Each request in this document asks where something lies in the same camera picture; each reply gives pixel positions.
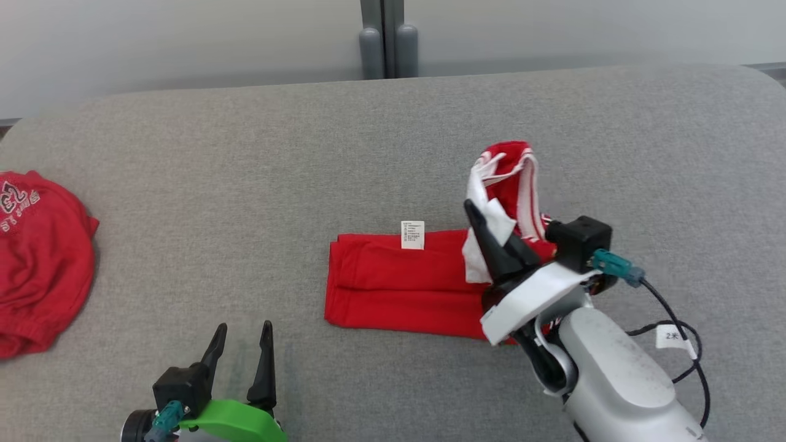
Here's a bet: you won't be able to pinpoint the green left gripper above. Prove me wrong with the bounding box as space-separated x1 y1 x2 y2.
178 320 288 442

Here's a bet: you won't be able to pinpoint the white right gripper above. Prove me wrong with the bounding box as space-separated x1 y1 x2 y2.
464 200 594 346

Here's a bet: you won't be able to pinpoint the red and white jersey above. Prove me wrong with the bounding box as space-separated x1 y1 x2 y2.
324 141 559 344

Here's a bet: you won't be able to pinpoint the red shorts with white stripe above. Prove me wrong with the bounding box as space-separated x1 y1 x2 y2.
0 170 100 360

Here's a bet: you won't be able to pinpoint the grey fabric sofa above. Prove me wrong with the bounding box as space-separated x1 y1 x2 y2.
0 63 786 442

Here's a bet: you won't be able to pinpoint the teal left cable connector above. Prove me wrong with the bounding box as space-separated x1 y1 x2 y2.
144 400 185 442

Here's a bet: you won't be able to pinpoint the teal cable connector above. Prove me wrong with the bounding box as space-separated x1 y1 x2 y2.
144 400 185 442
591 249 645 288

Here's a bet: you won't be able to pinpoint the teal right cable connector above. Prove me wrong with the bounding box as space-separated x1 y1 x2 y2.
591 249 645 288

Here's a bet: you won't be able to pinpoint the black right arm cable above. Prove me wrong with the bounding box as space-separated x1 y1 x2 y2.
626 279 711 428

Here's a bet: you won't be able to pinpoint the white cable label tag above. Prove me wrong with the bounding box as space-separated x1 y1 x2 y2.
656 324 699 360

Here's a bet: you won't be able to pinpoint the grey rounded post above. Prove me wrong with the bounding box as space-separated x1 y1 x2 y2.
395 23 419 79
359 26 384 80

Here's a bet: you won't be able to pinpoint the grey vertical frame profile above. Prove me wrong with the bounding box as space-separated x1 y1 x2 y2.
360 0 406 79

